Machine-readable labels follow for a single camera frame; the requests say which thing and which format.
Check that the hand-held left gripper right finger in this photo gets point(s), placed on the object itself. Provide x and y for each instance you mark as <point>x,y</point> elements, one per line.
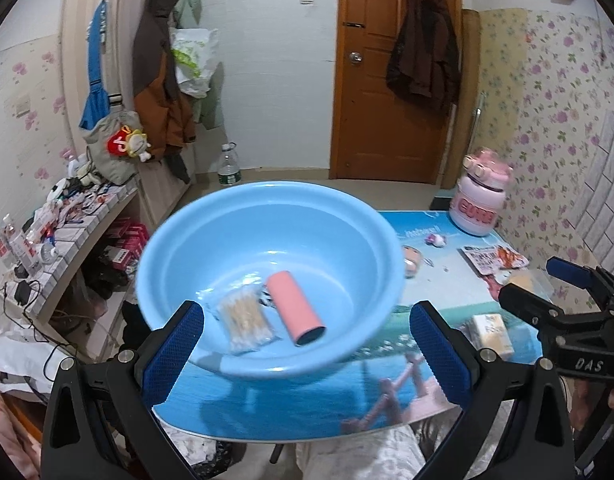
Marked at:
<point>439,355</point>

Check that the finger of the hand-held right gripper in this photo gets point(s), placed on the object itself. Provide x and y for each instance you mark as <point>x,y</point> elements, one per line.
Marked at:
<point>529,307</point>
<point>569,272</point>

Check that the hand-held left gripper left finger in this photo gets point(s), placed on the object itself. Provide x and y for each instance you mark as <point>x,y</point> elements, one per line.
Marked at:
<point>174,355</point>

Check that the spicy snack packet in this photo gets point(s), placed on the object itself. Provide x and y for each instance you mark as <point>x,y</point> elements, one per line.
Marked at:
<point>492,259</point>

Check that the small pink white toy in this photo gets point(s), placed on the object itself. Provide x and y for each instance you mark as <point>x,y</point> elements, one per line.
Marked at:
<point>435,240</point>

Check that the small pink flask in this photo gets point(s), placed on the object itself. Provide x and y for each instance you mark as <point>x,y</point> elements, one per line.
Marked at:
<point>294,305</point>

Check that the light blue plastic basin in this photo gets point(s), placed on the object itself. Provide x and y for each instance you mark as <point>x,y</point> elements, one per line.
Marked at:
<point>287,230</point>

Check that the clear plastic snack bag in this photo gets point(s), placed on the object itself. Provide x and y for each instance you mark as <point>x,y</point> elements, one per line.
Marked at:
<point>524,279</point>

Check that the cotton swab packet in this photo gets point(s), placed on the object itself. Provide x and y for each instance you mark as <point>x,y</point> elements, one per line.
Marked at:
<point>244,317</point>

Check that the black cloth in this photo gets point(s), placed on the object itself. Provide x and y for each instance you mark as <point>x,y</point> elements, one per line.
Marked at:
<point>107,277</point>

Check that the small black white packet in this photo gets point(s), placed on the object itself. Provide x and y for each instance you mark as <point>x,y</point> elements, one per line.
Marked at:
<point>266,296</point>

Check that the scenic printed table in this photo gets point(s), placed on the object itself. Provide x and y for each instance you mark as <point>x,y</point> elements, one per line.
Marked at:
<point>337,400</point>

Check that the large pink water jug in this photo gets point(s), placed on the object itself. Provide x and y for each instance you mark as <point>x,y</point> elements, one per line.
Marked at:
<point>474,200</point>

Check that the stack of red boxes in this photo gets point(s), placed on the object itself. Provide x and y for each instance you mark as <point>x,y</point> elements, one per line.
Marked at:
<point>129,240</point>

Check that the person's white fleece trousers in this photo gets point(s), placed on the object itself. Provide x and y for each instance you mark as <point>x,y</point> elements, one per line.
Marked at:
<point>357,455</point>

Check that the low tiled shelf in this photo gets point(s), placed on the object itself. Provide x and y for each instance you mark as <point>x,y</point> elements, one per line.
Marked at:
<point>94,232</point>

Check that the white plastic floor bag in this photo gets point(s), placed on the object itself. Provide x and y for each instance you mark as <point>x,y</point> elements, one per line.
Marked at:
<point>17,360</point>

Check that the black power adapter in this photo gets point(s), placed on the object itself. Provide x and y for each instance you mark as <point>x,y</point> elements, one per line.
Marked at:
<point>23,292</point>

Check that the pile of shelf clutter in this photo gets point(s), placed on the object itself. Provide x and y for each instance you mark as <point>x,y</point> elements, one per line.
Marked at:
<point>72,205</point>

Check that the pink fuzzy blanket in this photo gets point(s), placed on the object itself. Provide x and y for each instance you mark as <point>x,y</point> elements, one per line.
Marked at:
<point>7,435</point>

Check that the clear water bottle green label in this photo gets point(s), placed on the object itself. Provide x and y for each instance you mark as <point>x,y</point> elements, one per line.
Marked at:
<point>229,170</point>

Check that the grey fabric bag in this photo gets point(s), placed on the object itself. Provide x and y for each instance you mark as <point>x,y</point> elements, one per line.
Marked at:
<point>109,165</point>

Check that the red white plush doll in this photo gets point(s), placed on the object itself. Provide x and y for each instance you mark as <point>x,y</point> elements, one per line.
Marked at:
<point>132,144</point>

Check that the pale green garment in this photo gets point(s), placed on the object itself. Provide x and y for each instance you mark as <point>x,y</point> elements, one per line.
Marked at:
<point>209,110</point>

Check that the brown wooden door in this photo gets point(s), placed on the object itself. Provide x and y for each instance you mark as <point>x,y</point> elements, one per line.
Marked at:
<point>367,110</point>

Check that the brown orange jacket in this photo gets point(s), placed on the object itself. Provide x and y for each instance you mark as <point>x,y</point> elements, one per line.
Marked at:
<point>157,90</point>

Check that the dark brown jacket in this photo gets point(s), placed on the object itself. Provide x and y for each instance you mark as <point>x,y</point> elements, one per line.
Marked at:
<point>422,50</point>

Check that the white green plastic bag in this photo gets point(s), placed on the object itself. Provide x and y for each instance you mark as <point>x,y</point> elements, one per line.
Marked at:
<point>197,70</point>

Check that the light wooden wardrobe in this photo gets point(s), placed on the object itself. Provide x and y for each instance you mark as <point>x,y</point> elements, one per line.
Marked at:
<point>119,35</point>

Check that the white wall socket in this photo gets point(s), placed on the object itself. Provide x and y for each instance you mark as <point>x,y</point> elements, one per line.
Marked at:
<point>23,105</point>

